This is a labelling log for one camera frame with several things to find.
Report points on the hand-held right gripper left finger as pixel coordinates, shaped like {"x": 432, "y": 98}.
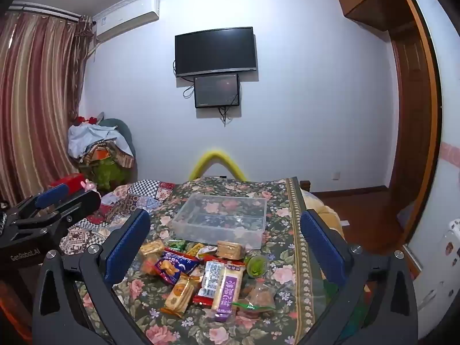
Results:
{"x": 125, "y": 246}

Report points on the pink toy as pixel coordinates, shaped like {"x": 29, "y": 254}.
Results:
{"x": 89, "y": 185}

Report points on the grey cloth bag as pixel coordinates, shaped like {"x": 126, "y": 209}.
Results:
{"x": 406, "y": 215}

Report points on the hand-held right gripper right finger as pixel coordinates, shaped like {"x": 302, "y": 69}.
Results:
{"x": 320, "y": 246}

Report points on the brown sandwich biscuit packet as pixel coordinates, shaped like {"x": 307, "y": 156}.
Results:
{"x": 230, "y": 249}

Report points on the green plush cushion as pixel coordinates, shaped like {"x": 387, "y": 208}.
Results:
{"x": 107, "y": 176}

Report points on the green chair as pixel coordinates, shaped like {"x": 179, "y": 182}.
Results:
{"x": 124, "y": 129}

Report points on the small green candy packet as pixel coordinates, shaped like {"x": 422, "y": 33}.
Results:
{"x": 176, "y": 246}

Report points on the white air conditioner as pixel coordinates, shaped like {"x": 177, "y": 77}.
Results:
{"x": 125, "y": 19}

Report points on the yellow foam tube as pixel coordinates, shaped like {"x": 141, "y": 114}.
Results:
{"x": 215, "y": 153}

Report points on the red box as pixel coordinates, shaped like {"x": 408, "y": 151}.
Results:
{"x": 70, "y": 180}

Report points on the striped red beige curtain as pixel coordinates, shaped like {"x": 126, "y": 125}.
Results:
{"x": 36, "y": 107}

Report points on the orange cloth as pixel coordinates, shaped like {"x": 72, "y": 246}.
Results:
{"x": 14, "y": 312}

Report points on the clear snack packet green seal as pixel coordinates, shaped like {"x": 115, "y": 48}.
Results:
{"x": 258, "y": 296}

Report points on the small yellow snack packet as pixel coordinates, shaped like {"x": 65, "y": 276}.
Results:
{"x": 194, "y": 249}

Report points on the white panel with stickers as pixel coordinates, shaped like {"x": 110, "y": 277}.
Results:
{"x": 451, "y": 251}

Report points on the orange cracker packet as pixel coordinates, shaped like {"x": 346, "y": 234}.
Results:
{"x": 178, "y": 294}

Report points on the patchwork quilt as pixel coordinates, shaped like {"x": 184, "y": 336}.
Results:
{"x": 136, "y": 194}

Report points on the beige plush blanket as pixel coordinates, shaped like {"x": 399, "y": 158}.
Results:
{"x": 323, "y": 215}

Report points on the wall-mounted black television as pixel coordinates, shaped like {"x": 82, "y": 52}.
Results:
{"x": 215, "y": 50}

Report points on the small black wall monitor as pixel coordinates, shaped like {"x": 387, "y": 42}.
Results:
{"x": 217, "y": 91}

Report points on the pile of clothes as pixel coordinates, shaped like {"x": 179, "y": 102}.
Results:
{"x": 93, "y": 140}

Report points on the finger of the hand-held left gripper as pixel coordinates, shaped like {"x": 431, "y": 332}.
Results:
{"x": 54, "y": 194}
{"x": 81, "y": 205}

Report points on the purple white wafer packet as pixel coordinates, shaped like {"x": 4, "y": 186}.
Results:
{"x": 226, "y": 291}

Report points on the yellow pastry packet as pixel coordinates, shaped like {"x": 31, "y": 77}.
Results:
{"x": 151, "y": 247}

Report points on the wooden door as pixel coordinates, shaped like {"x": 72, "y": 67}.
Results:
{"x": 413, "y": 133}

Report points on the red snack packet white label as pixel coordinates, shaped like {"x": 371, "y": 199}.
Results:
{"x": 210, "y": 276}

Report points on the small white snack packet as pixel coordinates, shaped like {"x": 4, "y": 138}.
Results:
{"x": 208, "y": 251}

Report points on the blue snack packet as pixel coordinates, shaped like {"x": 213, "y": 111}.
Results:
{"x": 172, "y": 266}

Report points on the clear plastic storage box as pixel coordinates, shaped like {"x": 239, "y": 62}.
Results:
{"x": 201, "y": 222}

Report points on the dark floral blanket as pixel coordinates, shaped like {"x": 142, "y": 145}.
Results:
{"x": 287, "y": 222}

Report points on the golden fried snack packet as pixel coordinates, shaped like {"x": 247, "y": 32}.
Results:
{"x": 149, "y": 264}

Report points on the wooden bed post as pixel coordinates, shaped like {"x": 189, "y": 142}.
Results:
{"x": 305, "y": 185}

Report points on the green jelly cup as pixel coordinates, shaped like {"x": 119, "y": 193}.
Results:
{"x": 257, "y": 266}

